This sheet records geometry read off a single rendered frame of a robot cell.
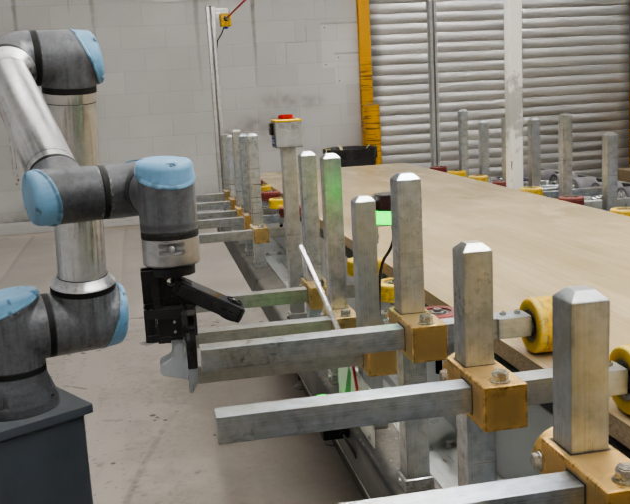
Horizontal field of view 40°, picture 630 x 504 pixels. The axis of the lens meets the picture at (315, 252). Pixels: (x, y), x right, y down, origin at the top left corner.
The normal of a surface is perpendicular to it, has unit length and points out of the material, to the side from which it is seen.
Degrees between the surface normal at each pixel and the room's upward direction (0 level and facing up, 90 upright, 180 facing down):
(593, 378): 90
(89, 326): 96
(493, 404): 90
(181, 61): 90
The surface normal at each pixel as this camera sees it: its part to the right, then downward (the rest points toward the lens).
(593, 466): -0.05, -0.98
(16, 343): 0.47, 0.14
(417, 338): 0.19, 0.17
